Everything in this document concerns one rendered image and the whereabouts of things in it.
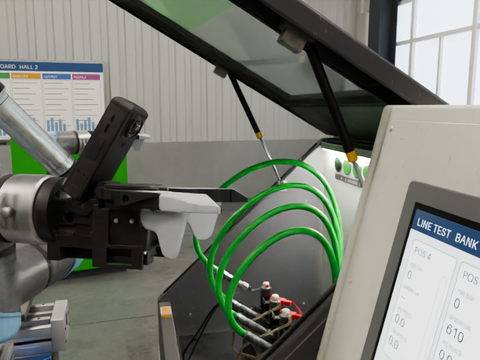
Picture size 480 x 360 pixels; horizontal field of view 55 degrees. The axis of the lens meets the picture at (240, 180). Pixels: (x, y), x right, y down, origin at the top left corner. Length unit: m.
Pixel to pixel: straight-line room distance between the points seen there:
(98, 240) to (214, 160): 7.28
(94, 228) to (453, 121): 0.46
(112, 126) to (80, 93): 6.98
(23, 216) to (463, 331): 0.48
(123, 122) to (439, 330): 0.42
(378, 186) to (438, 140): 0.14
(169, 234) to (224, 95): 7.35
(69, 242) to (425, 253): 0.43
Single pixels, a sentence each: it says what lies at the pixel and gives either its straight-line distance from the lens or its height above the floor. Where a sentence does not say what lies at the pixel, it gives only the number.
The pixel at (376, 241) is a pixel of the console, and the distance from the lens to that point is 0.74.
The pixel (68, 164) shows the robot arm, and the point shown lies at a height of 1.39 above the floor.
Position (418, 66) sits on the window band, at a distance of 7.21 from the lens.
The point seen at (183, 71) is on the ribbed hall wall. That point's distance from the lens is 7.62.
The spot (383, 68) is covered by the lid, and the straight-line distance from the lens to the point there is 0.80.
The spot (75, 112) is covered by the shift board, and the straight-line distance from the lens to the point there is 7.46.
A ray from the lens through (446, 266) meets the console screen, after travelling 0.60.
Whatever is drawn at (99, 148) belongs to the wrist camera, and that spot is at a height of 1.50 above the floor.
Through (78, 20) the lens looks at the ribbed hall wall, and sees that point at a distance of 7.61.
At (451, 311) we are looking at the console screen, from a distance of 0.59.
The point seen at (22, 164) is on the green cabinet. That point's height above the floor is 1.07.
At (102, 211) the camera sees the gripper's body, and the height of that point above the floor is 1.44.
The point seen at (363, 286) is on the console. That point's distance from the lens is 0.76.
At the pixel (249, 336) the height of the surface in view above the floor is 1.10.
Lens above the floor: 1.54
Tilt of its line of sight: 9 degrees down
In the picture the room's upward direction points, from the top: straight up
